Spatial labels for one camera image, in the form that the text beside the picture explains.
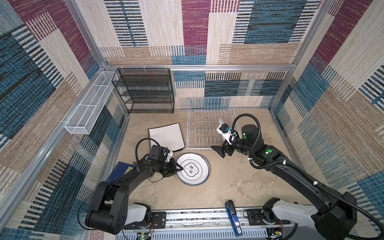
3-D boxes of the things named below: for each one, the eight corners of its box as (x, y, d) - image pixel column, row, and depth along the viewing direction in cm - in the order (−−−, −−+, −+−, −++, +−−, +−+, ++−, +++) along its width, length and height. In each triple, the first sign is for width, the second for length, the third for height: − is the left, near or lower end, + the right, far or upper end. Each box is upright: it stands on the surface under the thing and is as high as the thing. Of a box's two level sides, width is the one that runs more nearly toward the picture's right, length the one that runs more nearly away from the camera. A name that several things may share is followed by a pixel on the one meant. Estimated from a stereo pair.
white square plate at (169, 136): (151, 158, 98) (149, 154, 93) (150, 131, 111) (148, 127, 107) (185, 151, 101) (185, 147, 96) (180, 126, 114) (179, 121, 110)
